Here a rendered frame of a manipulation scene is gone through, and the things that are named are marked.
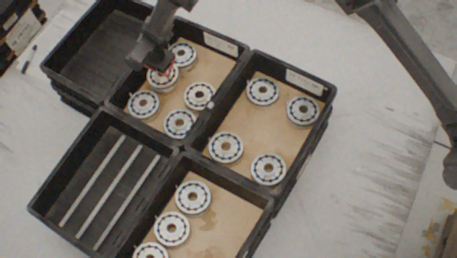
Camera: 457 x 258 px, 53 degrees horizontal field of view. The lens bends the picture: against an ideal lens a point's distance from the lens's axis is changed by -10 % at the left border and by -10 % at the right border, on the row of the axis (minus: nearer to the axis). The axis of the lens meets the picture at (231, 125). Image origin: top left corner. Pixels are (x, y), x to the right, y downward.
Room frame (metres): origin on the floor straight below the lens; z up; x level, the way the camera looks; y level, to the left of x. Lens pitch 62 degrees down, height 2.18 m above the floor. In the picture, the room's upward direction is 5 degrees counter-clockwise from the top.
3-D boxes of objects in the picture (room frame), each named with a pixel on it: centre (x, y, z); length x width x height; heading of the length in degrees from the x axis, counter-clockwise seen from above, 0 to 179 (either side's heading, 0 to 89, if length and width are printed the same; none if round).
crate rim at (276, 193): (0.69, -0.10, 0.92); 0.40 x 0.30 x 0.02; 145
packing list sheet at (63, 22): (1.24, 0.68, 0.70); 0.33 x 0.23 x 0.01; 148
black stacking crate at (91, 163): (0.54, 0.38, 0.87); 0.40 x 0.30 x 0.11; 145
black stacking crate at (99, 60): (1.04, 0.39, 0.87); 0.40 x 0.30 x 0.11; 145
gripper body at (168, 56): (0.90, 0.20, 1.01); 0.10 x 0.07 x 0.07; 54
